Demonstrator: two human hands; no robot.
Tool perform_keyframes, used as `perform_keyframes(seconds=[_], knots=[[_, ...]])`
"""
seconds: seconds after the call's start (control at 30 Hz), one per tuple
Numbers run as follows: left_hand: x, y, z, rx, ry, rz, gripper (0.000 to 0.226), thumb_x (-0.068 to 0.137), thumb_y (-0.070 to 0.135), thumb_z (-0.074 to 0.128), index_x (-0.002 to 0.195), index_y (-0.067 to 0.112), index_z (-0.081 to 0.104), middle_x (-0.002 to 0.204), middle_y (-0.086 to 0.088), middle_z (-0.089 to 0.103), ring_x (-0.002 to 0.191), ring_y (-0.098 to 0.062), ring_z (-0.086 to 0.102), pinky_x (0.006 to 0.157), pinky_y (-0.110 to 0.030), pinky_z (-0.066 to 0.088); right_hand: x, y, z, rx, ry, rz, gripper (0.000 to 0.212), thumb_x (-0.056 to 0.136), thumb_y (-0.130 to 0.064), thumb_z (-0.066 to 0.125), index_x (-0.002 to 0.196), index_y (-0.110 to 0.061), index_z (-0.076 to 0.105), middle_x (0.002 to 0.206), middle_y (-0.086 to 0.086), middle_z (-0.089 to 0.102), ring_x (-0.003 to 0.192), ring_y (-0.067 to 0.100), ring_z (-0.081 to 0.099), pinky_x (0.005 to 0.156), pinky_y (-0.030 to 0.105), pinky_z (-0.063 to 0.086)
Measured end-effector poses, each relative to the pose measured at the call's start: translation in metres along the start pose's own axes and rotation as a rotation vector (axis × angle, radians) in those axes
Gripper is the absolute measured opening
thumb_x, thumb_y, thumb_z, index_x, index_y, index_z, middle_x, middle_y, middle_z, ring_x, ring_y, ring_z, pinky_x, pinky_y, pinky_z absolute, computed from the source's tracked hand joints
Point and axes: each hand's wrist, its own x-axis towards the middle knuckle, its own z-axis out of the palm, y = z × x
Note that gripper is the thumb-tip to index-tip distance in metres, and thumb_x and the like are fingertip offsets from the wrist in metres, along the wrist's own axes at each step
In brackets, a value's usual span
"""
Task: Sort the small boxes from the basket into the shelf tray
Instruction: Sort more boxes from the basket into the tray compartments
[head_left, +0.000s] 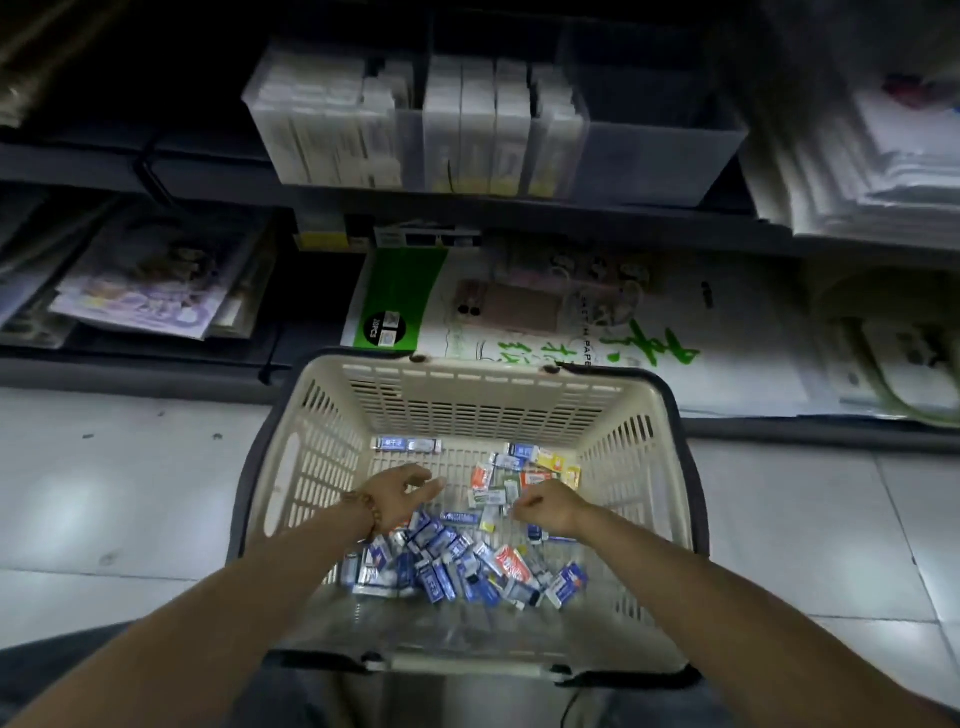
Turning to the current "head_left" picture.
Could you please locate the wooden bead bracelet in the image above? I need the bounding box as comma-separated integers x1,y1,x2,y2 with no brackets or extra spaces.
341,491,384,543

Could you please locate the person's right forearm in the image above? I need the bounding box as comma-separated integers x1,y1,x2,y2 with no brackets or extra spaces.
573,503,960,728

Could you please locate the pile of mixed packaged erasers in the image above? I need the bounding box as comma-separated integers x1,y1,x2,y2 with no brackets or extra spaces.
338,436,590,613

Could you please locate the dark metal shelf unit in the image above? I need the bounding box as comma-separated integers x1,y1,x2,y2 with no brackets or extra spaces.
0,0,960,455

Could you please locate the beige plastic shopping basket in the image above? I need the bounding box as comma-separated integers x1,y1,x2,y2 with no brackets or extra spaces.
227,346,710,691

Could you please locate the green and white paper pack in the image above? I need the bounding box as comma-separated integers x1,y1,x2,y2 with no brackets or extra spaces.
341,243,826,420

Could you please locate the clear plastic divided tray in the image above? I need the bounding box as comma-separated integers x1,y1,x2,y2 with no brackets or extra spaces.
241,22,750,210

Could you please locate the person's left hand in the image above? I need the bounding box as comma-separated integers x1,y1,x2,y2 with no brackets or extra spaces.
359,463,448,538

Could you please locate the row of sorted yellow erasers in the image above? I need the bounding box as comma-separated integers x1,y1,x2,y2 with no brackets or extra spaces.
423,56,586,200

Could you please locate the white poster paper stack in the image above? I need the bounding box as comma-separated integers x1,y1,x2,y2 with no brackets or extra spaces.
738,67,960,253

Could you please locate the person's left forearm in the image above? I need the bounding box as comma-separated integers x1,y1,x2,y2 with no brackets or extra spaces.
7,502,376,728

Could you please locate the purple cartoon cover book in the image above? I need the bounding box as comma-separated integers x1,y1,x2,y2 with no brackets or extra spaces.
48,217,279,343

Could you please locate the person's right hand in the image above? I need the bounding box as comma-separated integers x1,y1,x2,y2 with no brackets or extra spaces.
509,479,594,540

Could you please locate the spiral sketch pad stack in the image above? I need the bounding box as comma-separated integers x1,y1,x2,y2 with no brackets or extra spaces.
0,187,121,350

